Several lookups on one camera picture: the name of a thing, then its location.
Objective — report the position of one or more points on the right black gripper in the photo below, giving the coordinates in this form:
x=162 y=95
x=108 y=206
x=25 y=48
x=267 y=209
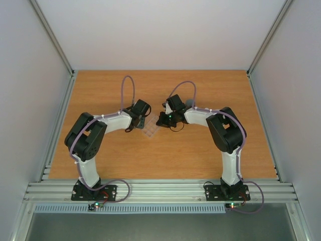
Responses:
x=162 y=121

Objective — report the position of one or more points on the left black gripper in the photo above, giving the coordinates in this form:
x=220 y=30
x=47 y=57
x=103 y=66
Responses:
x=142 y=124

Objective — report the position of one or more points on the clear plastic pill organizer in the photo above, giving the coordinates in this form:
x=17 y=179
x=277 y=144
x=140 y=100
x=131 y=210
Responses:
x=150 y=128

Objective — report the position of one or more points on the orange pill bottle grey cap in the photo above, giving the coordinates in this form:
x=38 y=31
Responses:
x=190 y=103

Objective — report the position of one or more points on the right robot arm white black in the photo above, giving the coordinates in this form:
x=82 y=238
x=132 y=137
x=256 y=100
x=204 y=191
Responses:
x=228 y=135

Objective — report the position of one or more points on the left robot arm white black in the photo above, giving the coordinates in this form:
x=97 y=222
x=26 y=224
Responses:
x=84 y=140

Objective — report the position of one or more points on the left small circuit board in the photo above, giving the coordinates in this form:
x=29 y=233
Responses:
x=95 y=206

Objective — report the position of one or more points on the small circuit board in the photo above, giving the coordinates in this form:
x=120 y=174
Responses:
x=234 y=205
x=95 y=206

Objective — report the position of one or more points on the right small circuit board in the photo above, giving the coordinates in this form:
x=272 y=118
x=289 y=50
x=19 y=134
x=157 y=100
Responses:
x=234 y=205

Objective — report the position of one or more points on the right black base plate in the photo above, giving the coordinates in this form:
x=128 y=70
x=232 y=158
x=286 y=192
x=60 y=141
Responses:
x=214 y=192

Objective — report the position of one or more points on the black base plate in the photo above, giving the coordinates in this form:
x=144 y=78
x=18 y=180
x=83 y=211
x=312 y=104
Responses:
x=214 y=192
x=81 y=193

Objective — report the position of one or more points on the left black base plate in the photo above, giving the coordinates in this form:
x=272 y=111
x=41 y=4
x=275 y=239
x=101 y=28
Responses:
x=81 y=193

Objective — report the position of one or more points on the left aluminium corner post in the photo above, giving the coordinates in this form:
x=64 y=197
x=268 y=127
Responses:
x=43 y=20

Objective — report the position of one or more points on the aluminium corner post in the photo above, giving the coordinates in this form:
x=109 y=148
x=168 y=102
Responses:
x=43 y=20
x=270 y=34

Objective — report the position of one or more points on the aluminium front frame rail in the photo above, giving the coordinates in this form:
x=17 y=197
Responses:
x=160 y=191

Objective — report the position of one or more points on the grey slotted cable duct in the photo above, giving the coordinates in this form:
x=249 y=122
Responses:
x=131 y=208

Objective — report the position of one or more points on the right aluminium corner post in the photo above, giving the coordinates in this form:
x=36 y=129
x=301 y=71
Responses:
x=270 y=34

